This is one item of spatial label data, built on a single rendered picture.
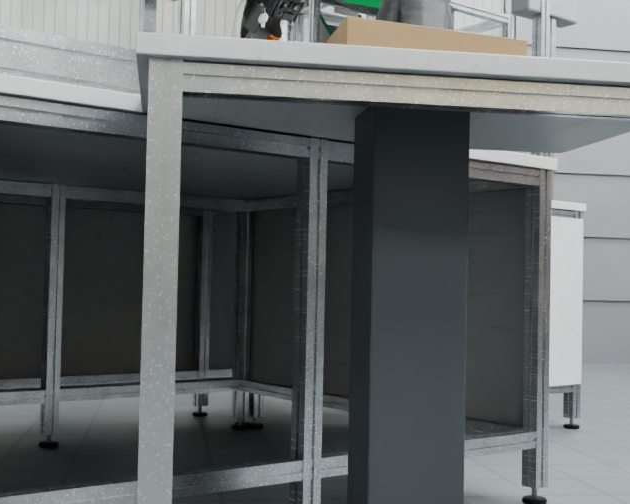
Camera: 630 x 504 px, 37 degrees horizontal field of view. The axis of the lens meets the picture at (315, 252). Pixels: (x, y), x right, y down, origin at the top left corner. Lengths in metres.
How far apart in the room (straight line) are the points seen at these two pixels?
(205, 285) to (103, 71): 2.07
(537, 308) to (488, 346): 0.24
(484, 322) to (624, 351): 4.57
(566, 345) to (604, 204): 3.46
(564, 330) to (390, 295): 2.20
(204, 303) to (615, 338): 3.98
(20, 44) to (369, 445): 0.90
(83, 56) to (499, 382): 1.39
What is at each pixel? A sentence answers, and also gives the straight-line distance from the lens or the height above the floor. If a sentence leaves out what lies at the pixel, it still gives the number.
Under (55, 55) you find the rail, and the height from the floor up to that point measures 0.92.
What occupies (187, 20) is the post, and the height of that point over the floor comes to 1.43.
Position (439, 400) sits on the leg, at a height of 0.35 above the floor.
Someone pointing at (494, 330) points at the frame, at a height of 0.42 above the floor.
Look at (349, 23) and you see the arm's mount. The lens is 1.44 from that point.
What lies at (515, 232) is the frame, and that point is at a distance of 2.51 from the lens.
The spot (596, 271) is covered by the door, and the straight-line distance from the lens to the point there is 7.00.
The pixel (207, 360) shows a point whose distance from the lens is 3.76.
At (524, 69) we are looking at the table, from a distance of 1.37.
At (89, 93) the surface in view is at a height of 0.85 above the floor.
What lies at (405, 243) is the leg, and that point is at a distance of 1.51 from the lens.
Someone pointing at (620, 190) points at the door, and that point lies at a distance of 7.11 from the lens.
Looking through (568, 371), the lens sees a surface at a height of 0.22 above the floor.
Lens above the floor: 0.54
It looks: 2 degrees up
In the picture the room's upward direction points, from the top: 1 degrees clockwise
